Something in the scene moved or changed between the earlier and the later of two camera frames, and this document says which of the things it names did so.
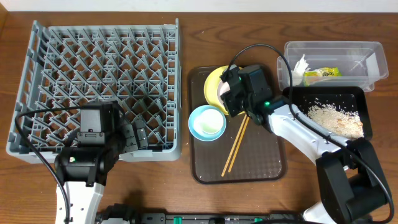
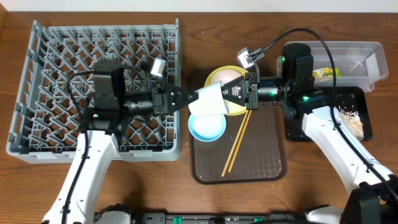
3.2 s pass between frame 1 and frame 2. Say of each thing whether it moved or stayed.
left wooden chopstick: stayed
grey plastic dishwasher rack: stayed
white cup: moved
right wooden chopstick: stayed
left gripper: moved
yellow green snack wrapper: stayed
